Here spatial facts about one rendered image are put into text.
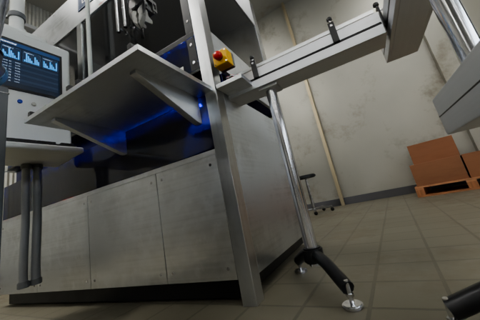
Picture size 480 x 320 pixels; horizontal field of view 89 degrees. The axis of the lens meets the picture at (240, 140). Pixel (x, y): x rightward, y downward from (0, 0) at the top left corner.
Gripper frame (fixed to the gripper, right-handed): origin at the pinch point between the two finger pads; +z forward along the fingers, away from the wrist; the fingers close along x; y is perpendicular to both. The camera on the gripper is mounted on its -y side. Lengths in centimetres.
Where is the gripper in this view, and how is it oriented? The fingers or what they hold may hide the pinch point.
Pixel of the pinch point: (139, 24)
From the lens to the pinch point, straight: 112.3
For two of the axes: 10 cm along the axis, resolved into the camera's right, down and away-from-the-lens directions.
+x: -8.6, 2.9, 4.2
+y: 4.7, 1.4, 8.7
